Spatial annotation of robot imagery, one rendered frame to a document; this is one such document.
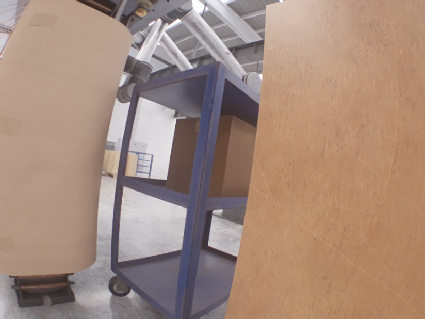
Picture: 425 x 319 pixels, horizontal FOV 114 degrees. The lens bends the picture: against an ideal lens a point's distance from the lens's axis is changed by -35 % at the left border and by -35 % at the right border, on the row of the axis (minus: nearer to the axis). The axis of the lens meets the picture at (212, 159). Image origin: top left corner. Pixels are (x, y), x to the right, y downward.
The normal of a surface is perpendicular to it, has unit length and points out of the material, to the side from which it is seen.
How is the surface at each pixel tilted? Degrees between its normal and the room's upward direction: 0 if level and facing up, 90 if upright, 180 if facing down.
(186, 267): 90
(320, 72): 90
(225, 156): 90
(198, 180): 90
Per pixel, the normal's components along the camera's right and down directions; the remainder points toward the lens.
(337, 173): -0.61, -0.14
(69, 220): 0.81, 0.08
